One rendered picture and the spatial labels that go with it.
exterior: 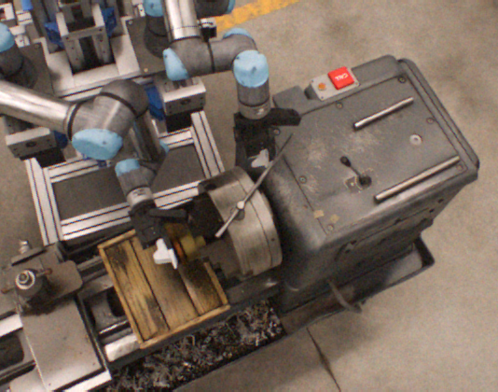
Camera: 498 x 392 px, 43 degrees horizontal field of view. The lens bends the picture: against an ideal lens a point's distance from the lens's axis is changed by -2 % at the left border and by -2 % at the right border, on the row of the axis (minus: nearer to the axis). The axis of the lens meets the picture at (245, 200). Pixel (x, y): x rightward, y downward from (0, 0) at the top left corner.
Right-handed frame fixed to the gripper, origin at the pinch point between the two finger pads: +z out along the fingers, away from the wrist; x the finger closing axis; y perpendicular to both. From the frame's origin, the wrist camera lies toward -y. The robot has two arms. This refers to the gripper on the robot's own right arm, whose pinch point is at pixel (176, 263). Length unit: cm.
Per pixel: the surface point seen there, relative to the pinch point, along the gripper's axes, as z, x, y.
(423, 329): 44, -108, -96
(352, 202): 9, 17, -49
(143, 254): -12.8, -19.7, 7.4
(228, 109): -95, -108, -62
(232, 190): -8.3, 14.9, -21.0
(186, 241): -3.7, 4.0, -4.7
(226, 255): 4.4, 2.8, -13.5
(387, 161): 2, 17, -64
